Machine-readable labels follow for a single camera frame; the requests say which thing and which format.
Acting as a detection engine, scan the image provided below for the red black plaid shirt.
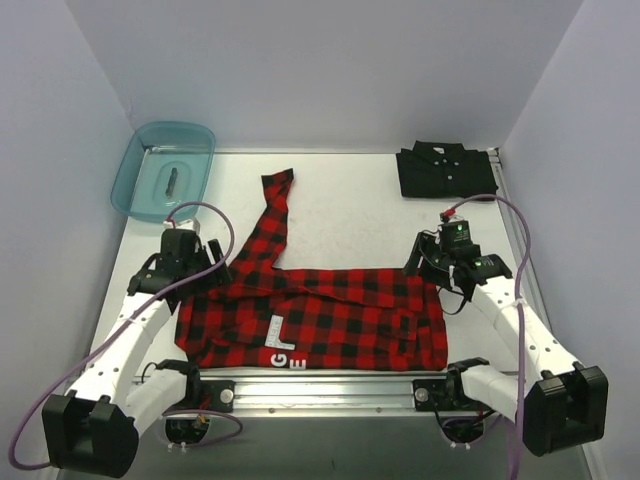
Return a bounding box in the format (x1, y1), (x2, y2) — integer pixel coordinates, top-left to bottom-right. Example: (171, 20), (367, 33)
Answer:
(174, 169), (448, 371)

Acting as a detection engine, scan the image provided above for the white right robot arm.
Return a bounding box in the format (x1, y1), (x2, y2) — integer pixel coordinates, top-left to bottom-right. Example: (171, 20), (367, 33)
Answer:
(404, 220), (609, 457)

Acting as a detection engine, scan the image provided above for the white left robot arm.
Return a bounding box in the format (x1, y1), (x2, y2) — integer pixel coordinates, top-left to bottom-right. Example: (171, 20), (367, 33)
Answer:
(42, 221), (231, 478)

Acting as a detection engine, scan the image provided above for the dark object in basin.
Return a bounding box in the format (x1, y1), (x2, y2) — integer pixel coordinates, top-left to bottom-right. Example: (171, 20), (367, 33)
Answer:
(165, 167), (179, 199)

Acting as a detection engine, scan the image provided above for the folded black button shirt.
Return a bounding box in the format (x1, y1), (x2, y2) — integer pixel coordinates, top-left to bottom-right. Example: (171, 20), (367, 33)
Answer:
(396, 141), (498, 199)

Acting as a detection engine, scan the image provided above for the teal plastic basin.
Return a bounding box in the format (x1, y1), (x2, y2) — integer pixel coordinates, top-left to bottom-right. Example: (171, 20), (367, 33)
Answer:
(110, 121), (216, 223)

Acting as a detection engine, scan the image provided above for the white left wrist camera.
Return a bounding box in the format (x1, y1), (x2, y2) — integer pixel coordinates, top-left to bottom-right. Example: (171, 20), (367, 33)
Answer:
(163, 218), (201, 234)

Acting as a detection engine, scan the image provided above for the aluminium right side rail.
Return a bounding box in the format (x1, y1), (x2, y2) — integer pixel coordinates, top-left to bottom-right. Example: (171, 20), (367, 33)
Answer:
(487, 148), (553, 332)

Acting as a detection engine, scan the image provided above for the aluminium rail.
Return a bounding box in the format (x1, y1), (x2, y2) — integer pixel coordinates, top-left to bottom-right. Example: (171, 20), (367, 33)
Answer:
(144, 378), (501, 417)
(487, 148), (553, 332)

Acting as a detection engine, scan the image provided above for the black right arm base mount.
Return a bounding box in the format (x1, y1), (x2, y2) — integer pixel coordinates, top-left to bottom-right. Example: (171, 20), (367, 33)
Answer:
(411, 374), (489, 413)

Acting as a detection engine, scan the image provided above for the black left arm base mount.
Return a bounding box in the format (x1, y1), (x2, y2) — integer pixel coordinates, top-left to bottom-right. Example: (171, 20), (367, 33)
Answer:
(173, 380), (236, 413)

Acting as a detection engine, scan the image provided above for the aluminium front rail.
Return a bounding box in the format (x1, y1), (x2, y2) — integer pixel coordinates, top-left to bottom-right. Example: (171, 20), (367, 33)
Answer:
(144, 378), (501, 417)

